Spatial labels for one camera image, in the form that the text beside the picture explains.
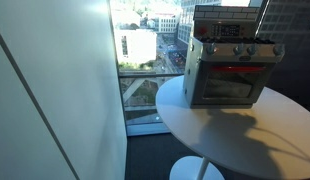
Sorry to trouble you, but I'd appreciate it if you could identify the white building outside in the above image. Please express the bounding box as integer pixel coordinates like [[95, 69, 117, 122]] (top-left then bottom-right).
[[113, 28, 158, 65]]

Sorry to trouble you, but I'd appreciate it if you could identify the grey toy oven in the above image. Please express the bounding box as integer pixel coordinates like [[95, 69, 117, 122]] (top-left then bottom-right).
[[182, 4, 286, 109]]

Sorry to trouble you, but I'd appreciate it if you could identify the round white table top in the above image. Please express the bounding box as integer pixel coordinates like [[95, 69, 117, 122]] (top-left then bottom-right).
[[155, 75, 310, 180]]

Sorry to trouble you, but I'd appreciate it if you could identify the dark window rail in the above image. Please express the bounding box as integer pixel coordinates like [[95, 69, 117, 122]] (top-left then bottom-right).
[[118, 72, 186, 80]]

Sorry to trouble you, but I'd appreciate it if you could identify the white table pedestal base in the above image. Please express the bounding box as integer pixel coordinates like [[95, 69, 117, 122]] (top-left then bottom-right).
[[169, 155, 226, 180]]

